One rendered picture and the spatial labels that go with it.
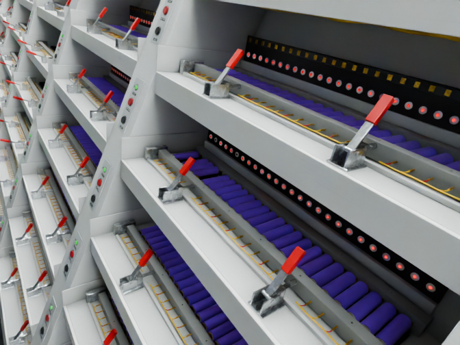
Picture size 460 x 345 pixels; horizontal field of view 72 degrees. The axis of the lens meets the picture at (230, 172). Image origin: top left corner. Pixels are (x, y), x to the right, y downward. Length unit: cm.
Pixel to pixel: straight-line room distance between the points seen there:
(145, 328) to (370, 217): 44
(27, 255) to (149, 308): 80
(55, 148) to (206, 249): 85
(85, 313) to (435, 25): 86
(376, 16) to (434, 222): 23
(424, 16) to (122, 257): 66
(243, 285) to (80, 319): 53
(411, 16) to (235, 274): 37
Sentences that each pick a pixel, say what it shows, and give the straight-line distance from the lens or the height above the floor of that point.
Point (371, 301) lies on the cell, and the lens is 48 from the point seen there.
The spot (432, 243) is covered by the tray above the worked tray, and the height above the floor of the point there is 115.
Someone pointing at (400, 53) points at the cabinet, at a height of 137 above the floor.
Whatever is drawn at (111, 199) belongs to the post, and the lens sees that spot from 77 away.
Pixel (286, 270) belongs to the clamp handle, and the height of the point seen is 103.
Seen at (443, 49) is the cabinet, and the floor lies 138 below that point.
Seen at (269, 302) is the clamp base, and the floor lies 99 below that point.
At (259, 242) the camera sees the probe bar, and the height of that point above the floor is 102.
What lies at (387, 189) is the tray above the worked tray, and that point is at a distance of 35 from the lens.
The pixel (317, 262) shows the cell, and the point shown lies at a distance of 50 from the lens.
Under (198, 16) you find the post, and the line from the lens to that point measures 72.
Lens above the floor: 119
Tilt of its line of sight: 13 degrees down
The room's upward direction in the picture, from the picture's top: 26 degrees clockwise
